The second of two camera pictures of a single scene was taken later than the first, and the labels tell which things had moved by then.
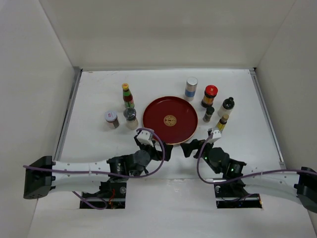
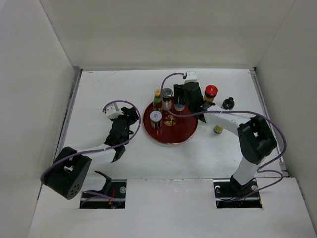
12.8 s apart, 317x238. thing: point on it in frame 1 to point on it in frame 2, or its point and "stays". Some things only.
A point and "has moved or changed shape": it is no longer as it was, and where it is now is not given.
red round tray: [174, 119] stays
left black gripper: [158, 154] to [129, 114]
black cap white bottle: [227, 106] stays
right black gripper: [195, 144] to [178, 90]
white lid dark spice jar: [111, 116] has moved or changed shape
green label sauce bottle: [128, 96] to [157, 102]
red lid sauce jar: [210, 91] stays
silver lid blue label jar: [191, 83] has moved or changed shape
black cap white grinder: [130, 114] has moved or changed shape
